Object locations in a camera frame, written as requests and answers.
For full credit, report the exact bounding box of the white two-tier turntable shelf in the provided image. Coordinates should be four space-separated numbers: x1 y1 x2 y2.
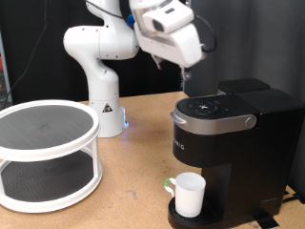
0 99 104 214

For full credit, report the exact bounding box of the black backdrop curtain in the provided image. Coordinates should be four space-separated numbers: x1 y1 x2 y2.
0 0 189 106

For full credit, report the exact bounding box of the gray partition panel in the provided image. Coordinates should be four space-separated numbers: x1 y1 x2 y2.
185 0 305 204

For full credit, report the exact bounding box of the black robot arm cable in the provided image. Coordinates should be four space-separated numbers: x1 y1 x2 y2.
85 0 218 53

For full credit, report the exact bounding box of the black Keurig coffee machine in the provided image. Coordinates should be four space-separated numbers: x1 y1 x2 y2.
167 77 305 229

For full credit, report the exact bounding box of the metal frame post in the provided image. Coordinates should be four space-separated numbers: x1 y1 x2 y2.
180 77 189 94

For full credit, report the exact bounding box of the white mug with green tag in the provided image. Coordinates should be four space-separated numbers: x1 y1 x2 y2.
163 171 207 219

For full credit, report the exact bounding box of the black tape strip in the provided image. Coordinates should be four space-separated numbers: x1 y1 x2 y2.
254 212 280 229

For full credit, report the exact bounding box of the black power cord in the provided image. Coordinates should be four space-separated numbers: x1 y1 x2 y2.
281 192 301 204

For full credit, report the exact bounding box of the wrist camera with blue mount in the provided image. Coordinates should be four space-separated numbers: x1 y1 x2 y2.
126 13 136 29

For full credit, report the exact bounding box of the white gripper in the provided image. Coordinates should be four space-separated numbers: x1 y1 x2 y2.
133 21 205 82

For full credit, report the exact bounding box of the thin black hanging cable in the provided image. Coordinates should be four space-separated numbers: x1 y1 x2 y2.
4 0 49 103

